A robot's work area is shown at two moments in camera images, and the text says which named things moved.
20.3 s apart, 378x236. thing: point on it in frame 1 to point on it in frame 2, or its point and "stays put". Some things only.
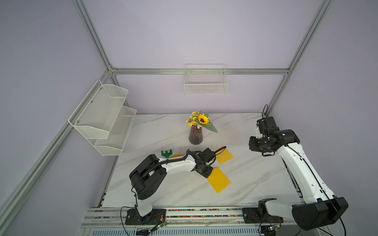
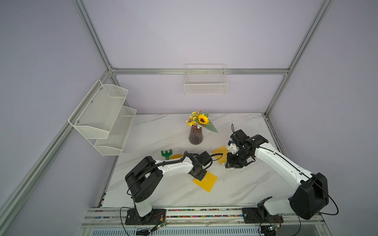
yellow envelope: (218, 180) to (207, 182)
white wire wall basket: (203, 79) stays put
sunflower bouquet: (197, 120) stays put
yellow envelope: (224, 157) stays put
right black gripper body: (259, 145) to (238, 159)
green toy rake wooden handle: (166, 154) stays put
